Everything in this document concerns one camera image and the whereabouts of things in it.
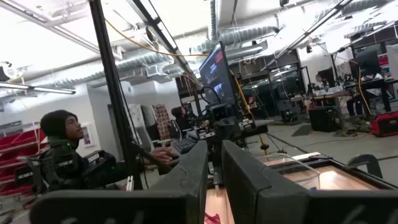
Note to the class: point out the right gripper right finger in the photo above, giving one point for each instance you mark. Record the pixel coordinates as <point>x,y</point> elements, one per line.
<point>280,205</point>

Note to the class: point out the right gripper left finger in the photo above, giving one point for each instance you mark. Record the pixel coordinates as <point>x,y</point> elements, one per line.
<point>140,205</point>

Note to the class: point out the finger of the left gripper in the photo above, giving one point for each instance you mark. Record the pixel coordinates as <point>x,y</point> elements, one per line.
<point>221,130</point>
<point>234,129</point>

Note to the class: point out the red Maruchan noodle packet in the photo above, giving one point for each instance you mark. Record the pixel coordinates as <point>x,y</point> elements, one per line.
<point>211,219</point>

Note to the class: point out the clear plastic container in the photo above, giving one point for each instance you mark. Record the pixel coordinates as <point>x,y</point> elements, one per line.
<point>292,171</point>

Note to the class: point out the black keyboard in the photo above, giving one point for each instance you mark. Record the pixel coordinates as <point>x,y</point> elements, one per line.
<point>184,144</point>

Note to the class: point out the person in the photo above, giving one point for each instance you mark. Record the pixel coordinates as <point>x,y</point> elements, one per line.
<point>62,124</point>
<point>178,115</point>
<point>319,81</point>

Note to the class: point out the black computer monitor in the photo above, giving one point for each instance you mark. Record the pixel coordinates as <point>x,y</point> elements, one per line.
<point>217,77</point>

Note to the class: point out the person's hand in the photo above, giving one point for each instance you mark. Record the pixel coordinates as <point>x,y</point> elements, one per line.
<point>161,154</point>

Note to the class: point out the patterned hanging cloth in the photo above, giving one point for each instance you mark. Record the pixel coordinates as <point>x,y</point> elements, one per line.
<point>162,119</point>

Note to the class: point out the black box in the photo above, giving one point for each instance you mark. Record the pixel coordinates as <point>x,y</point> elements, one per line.
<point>323,119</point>

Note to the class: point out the grey hanging cloth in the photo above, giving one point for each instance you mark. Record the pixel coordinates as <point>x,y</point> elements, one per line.
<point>149,115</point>

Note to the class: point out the wooden background table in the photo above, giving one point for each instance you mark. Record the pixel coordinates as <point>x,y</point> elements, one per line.
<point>323,95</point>

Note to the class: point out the white hanging cloth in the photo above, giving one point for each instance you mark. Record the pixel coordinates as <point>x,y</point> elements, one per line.
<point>136,115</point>

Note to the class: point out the black background desk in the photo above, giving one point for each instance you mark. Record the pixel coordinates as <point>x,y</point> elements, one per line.
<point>373,84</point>

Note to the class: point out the red tool case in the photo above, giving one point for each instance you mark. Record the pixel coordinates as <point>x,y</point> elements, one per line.
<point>385,124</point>

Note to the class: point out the red storage bin rack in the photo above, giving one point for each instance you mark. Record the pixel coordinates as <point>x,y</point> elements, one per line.
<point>18,143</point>

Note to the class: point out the ceiling light bar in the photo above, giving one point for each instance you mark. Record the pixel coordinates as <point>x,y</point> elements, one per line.
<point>37,88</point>

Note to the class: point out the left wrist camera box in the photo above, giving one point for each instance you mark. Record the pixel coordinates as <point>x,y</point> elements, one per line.
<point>219,112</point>

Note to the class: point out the black aluminium table frame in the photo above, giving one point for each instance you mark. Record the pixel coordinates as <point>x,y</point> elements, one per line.
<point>320,160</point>

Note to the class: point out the framed wall picture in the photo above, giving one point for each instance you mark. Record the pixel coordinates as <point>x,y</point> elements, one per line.
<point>87,135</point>

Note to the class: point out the silver ventilation duct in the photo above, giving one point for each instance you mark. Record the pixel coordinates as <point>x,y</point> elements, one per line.
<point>245,34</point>

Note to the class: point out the black clamp bracket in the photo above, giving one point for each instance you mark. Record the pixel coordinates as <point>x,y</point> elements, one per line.
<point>357,157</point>

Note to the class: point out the black frame post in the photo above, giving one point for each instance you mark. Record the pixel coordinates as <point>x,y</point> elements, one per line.
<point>109,77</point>

